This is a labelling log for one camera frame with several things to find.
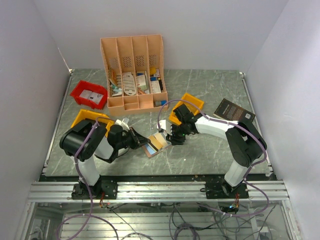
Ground cards in red bin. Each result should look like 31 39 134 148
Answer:
79 89 104 104

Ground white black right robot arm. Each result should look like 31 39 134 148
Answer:
157 104 267 198

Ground yellow bin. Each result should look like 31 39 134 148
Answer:
168 93 205 125
70 109 115 137

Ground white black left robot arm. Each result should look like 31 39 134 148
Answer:
59 118 151 199

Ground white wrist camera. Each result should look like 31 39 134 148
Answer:
114 117 130 132
157 119 172 135

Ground black book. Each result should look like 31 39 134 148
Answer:
213 98 256 122

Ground white box in organizer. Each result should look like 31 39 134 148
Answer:
136 74 148 92

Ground red plastic bin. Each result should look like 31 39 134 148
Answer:
70 80 108 110

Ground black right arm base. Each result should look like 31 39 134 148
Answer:
200 181 249 199

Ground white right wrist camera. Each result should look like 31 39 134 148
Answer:
157 119 172 135

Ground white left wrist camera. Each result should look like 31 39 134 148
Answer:
114 117 130 132

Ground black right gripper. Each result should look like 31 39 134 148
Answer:
165 122 188 146

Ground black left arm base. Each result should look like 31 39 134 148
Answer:
71 180 118 200

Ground pink leather card holder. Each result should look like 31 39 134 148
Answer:
142 132 172 158

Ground peach plastic desk organizer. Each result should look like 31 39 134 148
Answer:
100 34 168 116

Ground blue grey cylinder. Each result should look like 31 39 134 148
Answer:
154 100 167 107

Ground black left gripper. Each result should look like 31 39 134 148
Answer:
116 126 151 150

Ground white oval perforated board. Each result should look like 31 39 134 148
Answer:
122 72 137 96

